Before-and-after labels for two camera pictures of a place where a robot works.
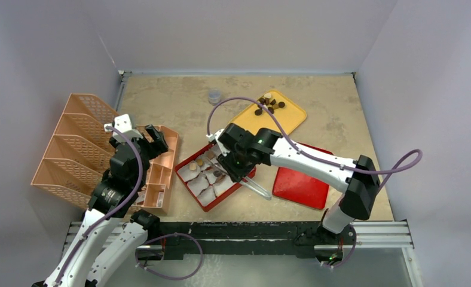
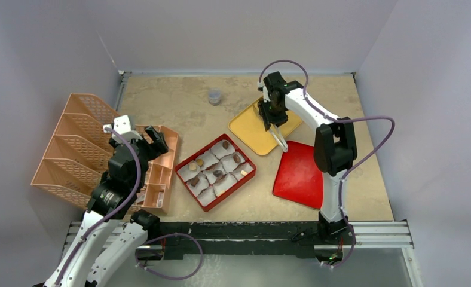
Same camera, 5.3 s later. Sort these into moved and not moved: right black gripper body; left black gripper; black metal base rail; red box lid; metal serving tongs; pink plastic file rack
Moved: right black gripper body; metal serving tongs
Not moved: left black gripper; pink plastic file rack; black metal base rail; red box lid
